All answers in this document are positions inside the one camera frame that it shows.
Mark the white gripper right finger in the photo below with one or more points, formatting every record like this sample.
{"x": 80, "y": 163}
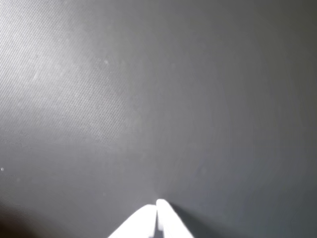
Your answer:
{"x": 171, "y": 223}

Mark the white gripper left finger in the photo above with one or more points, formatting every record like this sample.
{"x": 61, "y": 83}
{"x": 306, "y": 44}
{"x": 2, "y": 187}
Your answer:
{"x": 143, "y": 223}

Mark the dark grey table mat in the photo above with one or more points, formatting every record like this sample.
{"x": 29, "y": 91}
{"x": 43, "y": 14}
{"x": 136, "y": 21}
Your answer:
{"x": 99, "y": 99}

